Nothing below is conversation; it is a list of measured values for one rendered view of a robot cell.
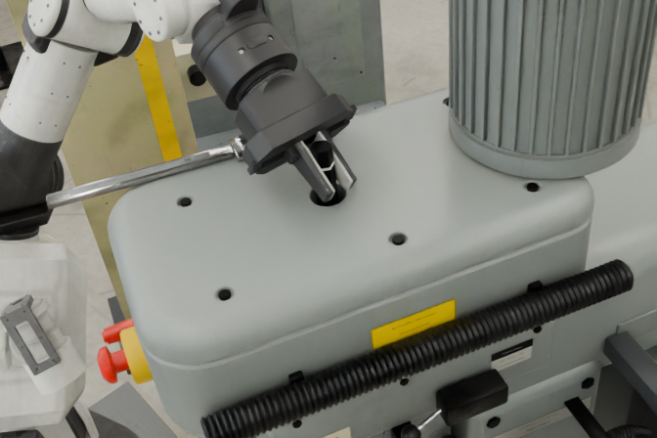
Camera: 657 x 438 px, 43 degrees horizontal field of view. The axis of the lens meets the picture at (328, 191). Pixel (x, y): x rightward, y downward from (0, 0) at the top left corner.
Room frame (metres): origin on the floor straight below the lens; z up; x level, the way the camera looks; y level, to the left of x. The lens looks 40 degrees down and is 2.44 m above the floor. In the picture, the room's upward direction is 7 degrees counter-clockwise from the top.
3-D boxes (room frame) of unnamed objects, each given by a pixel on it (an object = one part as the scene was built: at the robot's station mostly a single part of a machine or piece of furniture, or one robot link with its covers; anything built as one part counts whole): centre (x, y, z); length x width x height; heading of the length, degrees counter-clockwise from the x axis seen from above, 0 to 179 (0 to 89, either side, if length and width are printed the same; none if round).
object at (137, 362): (0.59, 0.22, 1.76); 0.06 x 0.02 x 0.06; 17
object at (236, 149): (0.73, 0.18, 1.89); 0.24 x 0.04 x 0.01; 104
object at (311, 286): (0.66, -0.01, 1.81); 0.47 x 0.26 x 0.16; 107
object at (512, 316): (0.53, -0.08, 1.79); 0.45 x 0.04 x 0.04; 107
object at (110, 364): (0.58, 0.24, 1.76); 0.04 x 0.03 x 0.04; 17
